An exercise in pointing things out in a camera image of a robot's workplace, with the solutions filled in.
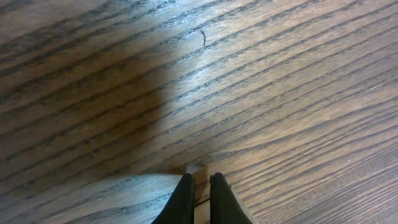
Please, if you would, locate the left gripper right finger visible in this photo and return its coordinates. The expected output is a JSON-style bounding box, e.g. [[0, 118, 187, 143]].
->
[[210, 172, 253, 224]]

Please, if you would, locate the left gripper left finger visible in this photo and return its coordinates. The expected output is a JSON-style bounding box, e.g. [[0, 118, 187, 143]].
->
[[152, 173, 195, 224]]

